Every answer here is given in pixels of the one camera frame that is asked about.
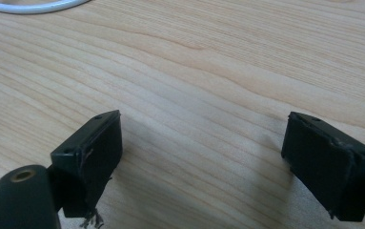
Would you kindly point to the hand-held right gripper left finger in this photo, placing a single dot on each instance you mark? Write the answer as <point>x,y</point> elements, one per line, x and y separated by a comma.
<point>88,159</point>

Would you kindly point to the white round plate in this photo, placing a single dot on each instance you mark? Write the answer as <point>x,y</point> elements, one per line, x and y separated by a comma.
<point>34,6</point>

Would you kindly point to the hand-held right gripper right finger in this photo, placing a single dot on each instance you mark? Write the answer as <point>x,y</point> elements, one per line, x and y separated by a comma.
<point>326,165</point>

